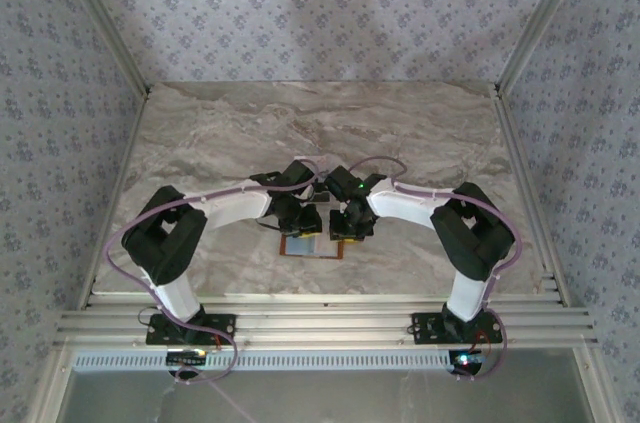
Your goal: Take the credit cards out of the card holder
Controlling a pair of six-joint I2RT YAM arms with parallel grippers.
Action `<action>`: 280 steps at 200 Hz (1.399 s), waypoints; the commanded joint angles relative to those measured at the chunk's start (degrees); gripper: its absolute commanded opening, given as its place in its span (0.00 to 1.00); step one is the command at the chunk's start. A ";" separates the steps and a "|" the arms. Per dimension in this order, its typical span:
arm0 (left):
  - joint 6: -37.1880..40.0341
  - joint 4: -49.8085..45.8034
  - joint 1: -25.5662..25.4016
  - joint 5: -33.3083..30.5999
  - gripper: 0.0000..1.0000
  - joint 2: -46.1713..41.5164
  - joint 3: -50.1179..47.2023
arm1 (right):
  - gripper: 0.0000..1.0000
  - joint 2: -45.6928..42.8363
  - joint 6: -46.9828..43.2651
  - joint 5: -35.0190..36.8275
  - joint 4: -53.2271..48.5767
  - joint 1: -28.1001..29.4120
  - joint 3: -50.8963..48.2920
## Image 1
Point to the aluminium rail bed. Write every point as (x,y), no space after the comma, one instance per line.
(325,323)

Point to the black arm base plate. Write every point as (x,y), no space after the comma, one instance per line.
(220,323)
(425,328)

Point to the black controller board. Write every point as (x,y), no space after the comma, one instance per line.
(467,360)
(185,357)

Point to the grey metal panel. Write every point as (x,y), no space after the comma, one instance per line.
(350,398)

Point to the aluminium side rail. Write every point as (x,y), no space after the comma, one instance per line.
(116,198)
(525,193)

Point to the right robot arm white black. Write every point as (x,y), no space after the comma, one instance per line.
(400,203)

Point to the aluminium corner post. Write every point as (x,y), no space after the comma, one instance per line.
(540,18)
(105,18)

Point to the black card with stripe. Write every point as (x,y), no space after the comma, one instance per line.
(321,191)

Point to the light blue card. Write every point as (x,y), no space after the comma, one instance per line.
(302,248)

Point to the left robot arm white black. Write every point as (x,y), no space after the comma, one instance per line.
(235,208)

